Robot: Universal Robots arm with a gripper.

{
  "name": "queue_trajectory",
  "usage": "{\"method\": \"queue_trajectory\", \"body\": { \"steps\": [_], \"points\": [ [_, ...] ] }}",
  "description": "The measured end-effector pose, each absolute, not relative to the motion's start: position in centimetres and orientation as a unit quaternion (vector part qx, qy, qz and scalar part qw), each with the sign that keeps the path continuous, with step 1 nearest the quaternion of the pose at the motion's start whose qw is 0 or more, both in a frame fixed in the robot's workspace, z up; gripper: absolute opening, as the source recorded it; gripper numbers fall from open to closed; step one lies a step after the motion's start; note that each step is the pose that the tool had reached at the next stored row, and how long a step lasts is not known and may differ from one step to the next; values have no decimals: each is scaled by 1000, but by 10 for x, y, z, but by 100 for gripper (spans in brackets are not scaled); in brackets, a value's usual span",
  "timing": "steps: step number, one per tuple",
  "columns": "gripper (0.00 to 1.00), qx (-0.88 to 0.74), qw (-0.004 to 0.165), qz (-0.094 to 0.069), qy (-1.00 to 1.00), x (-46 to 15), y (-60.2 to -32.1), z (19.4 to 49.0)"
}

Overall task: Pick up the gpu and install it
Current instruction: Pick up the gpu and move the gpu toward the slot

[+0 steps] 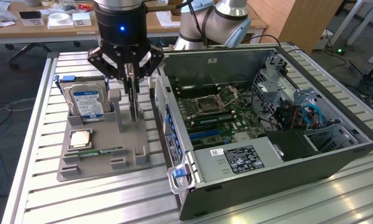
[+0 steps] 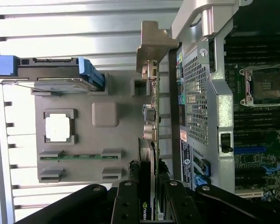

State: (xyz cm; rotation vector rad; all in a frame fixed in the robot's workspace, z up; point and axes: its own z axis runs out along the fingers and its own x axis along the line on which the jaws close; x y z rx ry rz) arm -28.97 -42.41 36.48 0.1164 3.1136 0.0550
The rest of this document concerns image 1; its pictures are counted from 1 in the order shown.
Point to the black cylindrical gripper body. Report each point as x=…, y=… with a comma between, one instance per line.
x=112, y=21

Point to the green graphics card black cooler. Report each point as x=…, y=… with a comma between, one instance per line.
x=134, y=107

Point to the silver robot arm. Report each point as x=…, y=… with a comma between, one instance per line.
x=226, y=23

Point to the white labelled box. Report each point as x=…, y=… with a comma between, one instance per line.
x=80, y=17

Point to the red small parts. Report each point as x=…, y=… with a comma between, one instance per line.
x=84, y=8

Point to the wooden office desk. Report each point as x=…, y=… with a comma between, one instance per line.
x=33, y=32
x=161, y=31

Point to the dark small bag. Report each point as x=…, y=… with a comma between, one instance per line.
x=66, y=7

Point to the white flat box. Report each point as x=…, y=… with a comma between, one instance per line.
x=60, y=26

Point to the white paper stack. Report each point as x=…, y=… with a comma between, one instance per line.
x=165, y=19

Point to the white tape roll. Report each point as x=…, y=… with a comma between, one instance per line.
x=50, y=18

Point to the brown cardboard box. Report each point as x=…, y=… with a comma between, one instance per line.
x=173, y=9

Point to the beige tape roll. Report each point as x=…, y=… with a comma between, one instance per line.
x=46, y=2

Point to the black chair base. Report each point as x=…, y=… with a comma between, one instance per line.
x=28, y=51

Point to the CPU socket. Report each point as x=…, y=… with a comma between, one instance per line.
x=208, y=105

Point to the silver socket cover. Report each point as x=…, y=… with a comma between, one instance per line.
x=229, y=87

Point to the grey cup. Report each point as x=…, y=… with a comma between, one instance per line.
x=32, y=2

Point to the RAM module with label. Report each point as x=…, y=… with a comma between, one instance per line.
x=214, y=120

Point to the grey plastic parts rack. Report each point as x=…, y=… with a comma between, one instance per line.
x=112, y=140

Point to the long black expansion slot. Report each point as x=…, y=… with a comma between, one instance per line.
x=202, y=130

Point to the silver CPU chip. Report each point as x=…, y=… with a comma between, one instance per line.
x=80, y=139

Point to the blue expansion slot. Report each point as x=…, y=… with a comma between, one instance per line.
x=205, y=134

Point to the paper card red print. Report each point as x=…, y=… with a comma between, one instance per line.
x=2, y=24

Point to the clear plastic bags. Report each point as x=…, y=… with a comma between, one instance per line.
x=0, y=11

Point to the green RAM stick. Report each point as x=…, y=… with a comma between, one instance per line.
x=89, y=152

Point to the perforated metal disk bay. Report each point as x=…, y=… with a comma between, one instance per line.
x=268, y=89

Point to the green motherboard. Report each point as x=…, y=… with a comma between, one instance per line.
x=245, y=121

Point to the silver chipset heatsink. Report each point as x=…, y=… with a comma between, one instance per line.
x=244, y=137

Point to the grey power supply unit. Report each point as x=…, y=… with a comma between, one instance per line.
x=210, y=168

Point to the blue case release latch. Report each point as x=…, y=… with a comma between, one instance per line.
x=178, y=175

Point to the white box red button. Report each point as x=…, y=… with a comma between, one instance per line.
x=324, y=42

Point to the black plastic shroud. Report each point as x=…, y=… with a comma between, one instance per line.
x=292, y=144

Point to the dark grey open PC case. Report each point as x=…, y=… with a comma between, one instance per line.
x=266, y=186

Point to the slanted metal disk bay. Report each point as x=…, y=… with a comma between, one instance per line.
x=336, y=135

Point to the black chassis switch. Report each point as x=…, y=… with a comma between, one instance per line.
x=168, y=89

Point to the hard disk with blue bracket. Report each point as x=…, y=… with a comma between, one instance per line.
x=85, y=102

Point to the green lit switch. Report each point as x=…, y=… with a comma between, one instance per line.
x=340, y=50

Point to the white table frame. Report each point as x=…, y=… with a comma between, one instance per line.
x=345, y=21

